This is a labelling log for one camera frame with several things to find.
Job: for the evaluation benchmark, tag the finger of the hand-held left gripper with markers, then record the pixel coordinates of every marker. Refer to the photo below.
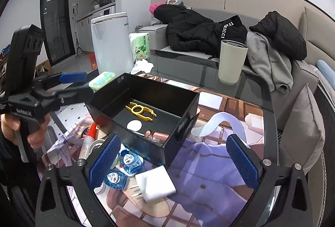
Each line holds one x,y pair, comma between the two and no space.
76,93
73,77

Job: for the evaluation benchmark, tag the brown cardboard box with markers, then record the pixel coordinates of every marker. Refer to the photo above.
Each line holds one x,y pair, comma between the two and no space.
43,67

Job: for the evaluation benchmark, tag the black jacket with lettering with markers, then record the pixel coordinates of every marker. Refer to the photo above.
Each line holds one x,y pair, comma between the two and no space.
199,30

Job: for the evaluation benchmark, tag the person's left hand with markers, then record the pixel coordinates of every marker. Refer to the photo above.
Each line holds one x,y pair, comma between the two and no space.
36,135

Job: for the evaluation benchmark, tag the white microwave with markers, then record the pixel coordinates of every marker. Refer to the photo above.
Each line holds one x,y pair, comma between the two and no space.
107,11

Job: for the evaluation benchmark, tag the mop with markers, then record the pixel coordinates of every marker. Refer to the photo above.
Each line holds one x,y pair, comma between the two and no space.
77,41

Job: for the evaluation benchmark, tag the yellow plastic tool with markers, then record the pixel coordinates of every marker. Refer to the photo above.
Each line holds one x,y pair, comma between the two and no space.
130,107

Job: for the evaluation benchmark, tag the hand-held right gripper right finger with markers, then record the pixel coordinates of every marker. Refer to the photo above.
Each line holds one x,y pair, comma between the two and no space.
243,161

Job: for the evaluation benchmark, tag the light blue pillow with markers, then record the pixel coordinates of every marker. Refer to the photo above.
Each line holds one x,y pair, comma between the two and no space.
325,68

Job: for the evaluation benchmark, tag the green wet wipes pack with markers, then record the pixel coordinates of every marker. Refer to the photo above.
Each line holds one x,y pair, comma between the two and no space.
140,46

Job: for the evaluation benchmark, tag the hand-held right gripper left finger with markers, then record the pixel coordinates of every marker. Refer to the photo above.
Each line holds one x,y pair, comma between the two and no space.
104,161

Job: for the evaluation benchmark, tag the pink hat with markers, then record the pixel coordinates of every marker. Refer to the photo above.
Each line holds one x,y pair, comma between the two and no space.
154,8

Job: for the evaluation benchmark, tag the green plastic case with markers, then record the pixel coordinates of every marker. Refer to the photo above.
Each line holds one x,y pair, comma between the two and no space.
102,80

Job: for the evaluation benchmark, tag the white floor appliance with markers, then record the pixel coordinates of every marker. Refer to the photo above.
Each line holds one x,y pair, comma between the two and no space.
112,38

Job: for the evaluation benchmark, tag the white glue bottle red cap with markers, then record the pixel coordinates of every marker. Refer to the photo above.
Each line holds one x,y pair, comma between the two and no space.
87,143

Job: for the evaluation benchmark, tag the white charger adapter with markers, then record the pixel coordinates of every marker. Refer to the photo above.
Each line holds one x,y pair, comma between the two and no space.
157,182

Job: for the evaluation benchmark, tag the grey coat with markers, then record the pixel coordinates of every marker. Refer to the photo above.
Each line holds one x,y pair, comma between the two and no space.
267,64

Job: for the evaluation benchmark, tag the beige cup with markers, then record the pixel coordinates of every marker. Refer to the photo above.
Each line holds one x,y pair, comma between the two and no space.
231,62

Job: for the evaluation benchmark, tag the grey cushion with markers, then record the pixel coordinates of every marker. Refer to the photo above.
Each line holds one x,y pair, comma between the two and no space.
301,132

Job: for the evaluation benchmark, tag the pink metallic tube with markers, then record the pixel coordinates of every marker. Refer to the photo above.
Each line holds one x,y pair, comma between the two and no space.
159,136

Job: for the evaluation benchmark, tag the white tape roll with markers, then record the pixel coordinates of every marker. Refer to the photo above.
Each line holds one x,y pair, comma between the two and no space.
94,143

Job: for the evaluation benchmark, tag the red box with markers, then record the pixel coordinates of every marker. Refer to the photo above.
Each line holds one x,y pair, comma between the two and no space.
93,62

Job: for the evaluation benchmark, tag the blue eye drop bottle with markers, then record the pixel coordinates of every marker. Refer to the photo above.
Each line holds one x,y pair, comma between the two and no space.
115,178
130,161

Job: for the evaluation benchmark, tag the white round disc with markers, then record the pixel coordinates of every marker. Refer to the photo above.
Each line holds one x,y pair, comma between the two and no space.
134,125

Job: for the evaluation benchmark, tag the black quilted jacket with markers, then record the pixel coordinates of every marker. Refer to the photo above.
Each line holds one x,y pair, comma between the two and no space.
282,33

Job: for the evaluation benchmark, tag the dark glass door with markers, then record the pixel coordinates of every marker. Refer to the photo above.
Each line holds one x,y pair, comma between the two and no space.
56,20

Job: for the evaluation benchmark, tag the black cardboard box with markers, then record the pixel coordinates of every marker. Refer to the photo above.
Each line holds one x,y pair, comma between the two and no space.
157,93

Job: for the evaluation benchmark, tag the printed table mat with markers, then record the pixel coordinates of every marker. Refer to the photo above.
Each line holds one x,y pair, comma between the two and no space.
209,153

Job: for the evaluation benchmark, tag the kettle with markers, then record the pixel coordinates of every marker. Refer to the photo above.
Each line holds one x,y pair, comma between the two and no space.
95,5

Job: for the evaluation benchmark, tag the crumpled white tissue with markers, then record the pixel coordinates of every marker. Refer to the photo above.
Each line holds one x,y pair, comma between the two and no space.
142,66

